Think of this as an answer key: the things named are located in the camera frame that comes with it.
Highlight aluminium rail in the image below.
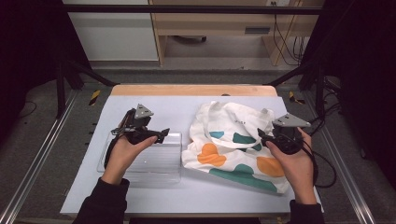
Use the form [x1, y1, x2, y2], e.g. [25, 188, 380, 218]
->
[303, 90, 378, 224]
[0, 89, 79, 224]

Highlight white cabinet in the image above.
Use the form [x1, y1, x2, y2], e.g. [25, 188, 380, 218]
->
[61, 0, 161, 63]

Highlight black metal stand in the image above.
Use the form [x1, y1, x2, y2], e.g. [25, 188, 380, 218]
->
[55, 58, 120, 119]
[264, 60, 328, 118]

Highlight clear plastic tray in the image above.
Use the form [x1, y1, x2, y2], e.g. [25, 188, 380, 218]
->
[96, 132, 183, 185]

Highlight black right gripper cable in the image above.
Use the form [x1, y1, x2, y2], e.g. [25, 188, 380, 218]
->
[298, 136, 338, 189]

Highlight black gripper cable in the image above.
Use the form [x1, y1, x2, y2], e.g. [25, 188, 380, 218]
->
[103, 118, 132, 169]
[298, 136, 338, 189]

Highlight black floor cables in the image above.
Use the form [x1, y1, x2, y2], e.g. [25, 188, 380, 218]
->
[309, 76, 345, 136]

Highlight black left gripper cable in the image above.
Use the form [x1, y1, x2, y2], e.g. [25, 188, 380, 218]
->
[103, 118, 132, 169]

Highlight person's right hand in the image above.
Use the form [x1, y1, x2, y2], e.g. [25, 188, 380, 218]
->
[265, 128, 317, 205]

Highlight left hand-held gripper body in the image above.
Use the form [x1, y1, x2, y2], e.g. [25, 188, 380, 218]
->
[111, 104, 158, 145]

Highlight white patterned tote bag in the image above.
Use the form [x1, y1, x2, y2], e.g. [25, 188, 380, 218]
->
[181, 101, 292, 194]

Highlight black curtain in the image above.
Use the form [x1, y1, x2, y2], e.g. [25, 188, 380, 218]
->
[0, 0, 92, 138]
[298, 0, 396, 190]

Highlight light wooden desk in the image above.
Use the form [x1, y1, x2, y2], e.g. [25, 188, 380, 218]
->
[148, 0, 326, 67]

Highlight person's left hand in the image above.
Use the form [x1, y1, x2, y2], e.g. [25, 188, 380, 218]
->
[101, 135, 158, 186]

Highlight white table mat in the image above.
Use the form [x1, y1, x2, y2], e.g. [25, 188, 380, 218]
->
[60, 94, 325, 216]

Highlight black hanging cables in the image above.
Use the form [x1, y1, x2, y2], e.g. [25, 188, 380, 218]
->
[271, 1, 308, 67]

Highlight yellow black tape piece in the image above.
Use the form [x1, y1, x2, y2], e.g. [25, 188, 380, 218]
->
[88, 89, 102, 106]
[288, 91, 306, 105]

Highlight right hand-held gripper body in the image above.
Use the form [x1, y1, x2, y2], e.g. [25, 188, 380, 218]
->
[267, 113, 312, 156]

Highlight black horizontal frame bar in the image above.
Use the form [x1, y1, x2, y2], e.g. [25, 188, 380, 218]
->
[60, 4, 326, 15]

